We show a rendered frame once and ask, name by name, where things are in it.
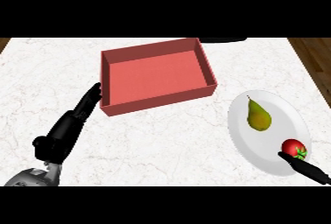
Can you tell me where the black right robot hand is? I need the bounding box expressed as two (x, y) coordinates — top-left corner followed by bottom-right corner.
(276, 151), (331, 186)

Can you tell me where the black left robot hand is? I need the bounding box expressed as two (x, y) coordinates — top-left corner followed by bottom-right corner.
(32, 82), (103, 165)

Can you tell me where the red tomato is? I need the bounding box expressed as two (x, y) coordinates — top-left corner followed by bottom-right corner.
(280, 138), (308, 162)

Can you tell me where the white plate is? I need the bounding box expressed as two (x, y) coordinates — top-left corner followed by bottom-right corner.
(226, 89), (313, 177)

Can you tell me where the red cardboard box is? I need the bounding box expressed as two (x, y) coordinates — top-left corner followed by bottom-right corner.
(98, 38), (218, 117)

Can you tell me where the green pear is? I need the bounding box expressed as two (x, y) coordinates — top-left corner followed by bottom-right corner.
(245, 94), (273, 132)

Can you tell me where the black object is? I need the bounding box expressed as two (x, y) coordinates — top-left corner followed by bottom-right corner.
(197, 37), (248, 44)

